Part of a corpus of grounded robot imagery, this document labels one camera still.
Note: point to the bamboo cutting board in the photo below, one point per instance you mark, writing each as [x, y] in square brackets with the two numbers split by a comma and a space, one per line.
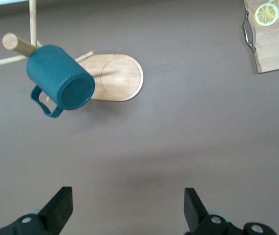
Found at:
[276, 46]

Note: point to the teal cup yellow inside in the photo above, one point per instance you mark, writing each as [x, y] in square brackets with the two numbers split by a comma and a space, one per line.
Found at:
[53, 71]

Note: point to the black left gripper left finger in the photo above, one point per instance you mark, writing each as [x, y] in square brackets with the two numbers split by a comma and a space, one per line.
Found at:
[56, 210]

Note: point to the wooden cup rack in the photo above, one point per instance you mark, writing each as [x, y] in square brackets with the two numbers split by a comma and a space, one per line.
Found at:
[122, 78]

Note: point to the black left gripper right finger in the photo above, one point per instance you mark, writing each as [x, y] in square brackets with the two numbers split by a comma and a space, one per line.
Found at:
[194, 213]

